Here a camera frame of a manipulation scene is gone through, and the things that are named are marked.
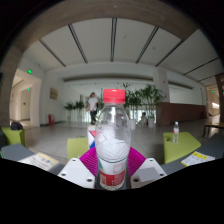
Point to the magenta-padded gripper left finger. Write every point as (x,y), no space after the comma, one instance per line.
(76,172)

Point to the small clear plastic bottle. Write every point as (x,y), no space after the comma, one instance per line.
(175,133)

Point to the wooden bench with black frame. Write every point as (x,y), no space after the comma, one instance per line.
(215,125)

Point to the black backpack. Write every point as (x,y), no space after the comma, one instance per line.
(16,126)

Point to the large green low table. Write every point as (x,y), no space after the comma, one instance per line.
(77,148)

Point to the yellow and white leaflet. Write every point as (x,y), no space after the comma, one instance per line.
(197,158)

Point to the framed wall picture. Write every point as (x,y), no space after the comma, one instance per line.
(53,93)

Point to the white printed newspaper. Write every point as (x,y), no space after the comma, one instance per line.
(40,161)

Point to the green armchair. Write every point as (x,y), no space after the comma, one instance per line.
(15,136)

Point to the group of potted plants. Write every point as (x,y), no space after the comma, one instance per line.
(146,96)

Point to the clear red-capped water bottle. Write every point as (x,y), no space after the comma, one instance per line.
(112,150)

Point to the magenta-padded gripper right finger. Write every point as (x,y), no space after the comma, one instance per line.
(148,172)

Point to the person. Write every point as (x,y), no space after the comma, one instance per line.
(144,119)
(92,105)

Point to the red fire extinguisher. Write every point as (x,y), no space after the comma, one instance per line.
(50,120)

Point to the small green low table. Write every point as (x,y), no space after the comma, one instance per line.
(181,148)

